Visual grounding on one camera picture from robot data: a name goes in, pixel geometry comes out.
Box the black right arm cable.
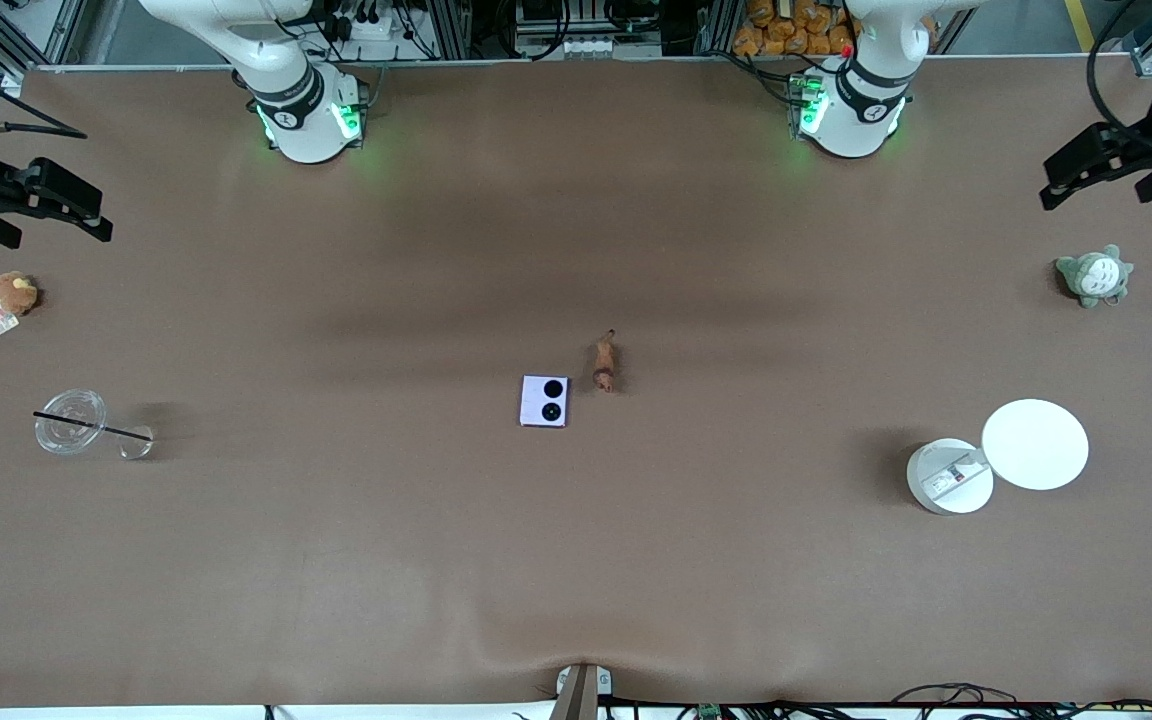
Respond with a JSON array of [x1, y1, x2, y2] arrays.
[[0, 45, 89, 141]]

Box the white box with black dots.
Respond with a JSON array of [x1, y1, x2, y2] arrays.
[[519, 375, 571, 429]]

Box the grey totoro plush toy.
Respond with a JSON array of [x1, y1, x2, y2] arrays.
[[1055, 245, 1135, 309]]

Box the black straw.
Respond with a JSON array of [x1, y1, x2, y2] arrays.
[[33, 411, 155, 441]]

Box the white power strip with plugs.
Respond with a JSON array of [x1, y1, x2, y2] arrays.
[[331, 5, 399, 43]]

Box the white cylinder container with label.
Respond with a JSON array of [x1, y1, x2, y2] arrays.
[[906, 438, 994, 516]]

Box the orange plush toy pile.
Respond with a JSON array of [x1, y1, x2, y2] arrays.
[[733, 0, 859, 58]]

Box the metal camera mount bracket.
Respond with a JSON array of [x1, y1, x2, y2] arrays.
[[550, 663, 613, 720]]

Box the brown lion statue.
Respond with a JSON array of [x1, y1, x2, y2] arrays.
[[592, 329, 619, 394]]

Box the brown plush toy with tag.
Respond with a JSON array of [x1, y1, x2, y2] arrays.
[[0, 272, 40, 336]]

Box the white round lid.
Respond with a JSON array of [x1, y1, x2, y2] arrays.
[[982, 399, 1090, 492]]

